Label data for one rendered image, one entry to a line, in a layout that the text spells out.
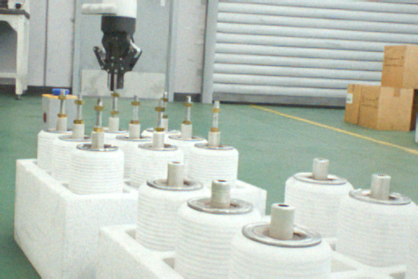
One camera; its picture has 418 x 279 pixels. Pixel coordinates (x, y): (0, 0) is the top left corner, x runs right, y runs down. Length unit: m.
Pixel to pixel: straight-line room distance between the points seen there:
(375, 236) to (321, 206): 0.11
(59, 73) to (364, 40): 3.10
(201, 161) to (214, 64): 5.07
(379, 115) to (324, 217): 3.73
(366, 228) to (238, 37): 5.51
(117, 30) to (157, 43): 4.86
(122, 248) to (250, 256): 0.25
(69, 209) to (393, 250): 0.50
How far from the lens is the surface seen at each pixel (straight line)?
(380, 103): 4.62
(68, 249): 1.05
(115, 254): 0.82
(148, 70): 6.16
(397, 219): 0.82
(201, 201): 0.73
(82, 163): 1.07
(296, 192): 0.91
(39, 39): 6.13
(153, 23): 6.18
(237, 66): 6.28
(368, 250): 0.83
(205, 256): 0.69
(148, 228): 0.80
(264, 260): 0.59
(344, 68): 6.68
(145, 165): 1.11
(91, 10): 1.31
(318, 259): 0.60
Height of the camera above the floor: 0.42
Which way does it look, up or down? 6 degrees down
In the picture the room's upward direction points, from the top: 3 degrees clockwise
